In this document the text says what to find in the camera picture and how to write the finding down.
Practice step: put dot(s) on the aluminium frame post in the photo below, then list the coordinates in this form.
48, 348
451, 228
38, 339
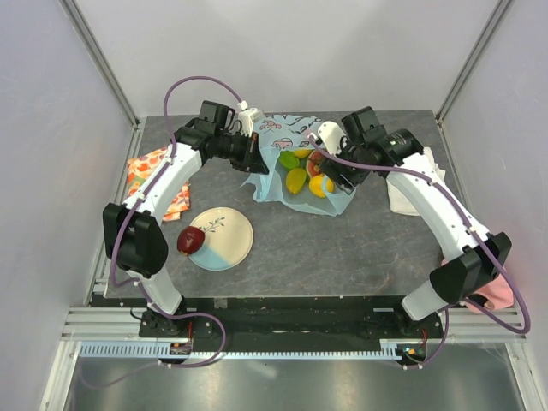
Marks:
486, 35
83, 29

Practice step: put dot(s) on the floral orange napkin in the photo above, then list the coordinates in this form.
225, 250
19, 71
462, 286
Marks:
140, 169

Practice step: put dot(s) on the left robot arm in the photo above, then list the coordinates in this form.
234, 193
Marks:
133, 239

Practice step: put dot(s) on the light blue plastic bag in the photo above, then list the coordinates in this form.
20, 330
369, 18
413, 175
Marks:
278, 133

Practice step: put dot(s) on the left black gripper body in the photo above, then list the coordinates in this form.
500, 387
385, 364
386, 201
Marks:
242, 149

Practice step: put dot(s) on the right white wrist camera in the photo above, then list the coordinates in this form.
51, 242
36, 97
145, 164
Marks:
331, 136

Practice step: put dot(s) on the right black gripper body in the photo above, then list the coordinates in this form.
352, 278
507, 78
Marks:
351, 173

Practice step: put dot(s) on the right aluminium frame post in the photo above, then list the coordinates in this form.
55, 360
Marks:
486, 35

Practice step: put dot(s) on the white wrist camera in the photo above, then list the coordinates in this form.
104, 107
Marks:
331, 136
248, 117

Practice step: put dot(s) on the cream and blue plate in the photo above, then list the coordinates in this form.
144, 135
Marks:
228, 239

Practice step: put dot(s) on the fake watermelon slice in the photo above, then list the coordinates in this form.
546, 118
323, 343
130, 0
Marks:
312, 165

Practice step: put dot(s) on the slotted cable duct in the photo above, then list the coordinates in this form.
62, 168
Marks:
172, 351

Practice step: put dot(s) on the pink cap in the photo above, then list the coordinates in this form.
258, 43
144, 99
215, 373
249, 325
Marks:
495, 295

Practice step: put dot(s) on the left aluminium frame post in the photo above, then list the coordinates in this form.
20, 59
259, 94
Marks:
83, 29

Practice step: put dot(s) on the yellow fake lemon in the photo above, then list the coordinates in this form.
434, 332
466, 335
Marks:
321, 185

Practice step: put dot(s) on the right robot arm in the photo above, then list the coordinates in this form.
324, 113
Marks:
474, 256

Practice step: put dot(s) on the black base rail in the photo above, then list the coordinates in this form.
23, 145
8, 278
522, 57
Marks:
371, 317

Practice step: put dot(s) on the yellow fake mango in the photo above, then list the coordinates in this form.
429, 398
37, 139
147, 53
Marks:
295, 180

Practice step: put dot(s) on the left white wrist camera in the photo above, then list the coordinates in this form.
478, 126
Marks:
248, 117

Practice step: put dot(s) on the red fake apple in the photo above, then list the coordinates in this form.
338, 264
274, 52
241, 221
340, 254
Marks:
190, 240

